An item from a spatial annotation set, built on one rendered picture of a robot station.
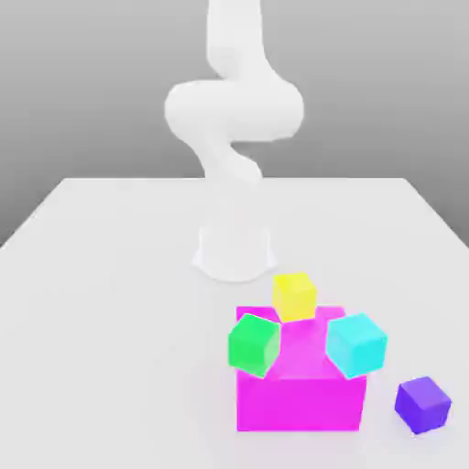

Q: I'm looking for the small yellow cube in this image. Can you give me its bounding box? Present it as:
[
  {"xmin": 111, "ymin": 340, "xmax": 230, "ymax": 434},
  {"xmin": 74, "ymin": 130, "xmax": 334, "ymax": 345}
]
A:
[{"xmin": 272, "ymin": 271, "xmax": 318, "ymax": 324}]

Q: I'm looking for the large magenta box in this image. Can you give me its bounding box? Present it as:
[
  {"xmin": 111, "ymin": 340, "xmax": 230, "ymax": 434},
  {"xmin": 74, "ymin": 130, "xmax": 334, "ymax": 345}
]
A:
[{"xmin": 235, "ymin": 304, "xmax": 368, "ymax": 432}]

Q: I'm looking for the small cyan cube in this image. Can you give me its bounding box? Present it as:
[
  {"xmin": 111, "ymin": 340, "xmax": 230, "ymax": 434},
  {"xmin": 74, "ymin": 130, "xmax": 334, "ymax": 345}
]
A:
[{"xmin": 325, "ymin": 311, "xmax": 388, "ymax": 380}]

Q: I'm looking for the small green cube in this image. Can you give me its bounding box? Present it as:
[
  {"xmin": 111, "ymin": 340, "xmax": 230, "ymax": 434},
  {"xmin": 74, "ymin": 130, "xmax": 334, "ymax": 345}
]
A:
[{"xmin": 227, "ymin": 312, "xmax": 282, "ymax": 379}]

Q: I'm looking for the small purple cube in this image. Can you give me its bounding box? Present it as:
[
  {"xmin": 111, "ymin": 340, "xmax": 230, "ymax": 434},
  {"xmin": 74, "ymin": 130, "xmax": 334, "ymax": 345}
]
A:
[{"xmin": 394, "ymin": 376, "xmax": 453, "ymax": 435}]

